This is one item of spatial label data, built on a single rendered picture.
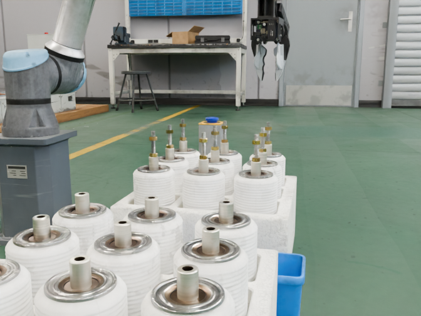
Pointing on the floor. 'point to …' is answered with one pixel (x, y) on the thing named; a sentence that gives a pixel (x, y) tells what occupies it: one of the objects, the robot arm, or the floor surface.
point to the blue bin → (290, 283)
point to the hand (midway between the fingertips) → (269, 75)
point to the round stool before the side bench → (134, 89)
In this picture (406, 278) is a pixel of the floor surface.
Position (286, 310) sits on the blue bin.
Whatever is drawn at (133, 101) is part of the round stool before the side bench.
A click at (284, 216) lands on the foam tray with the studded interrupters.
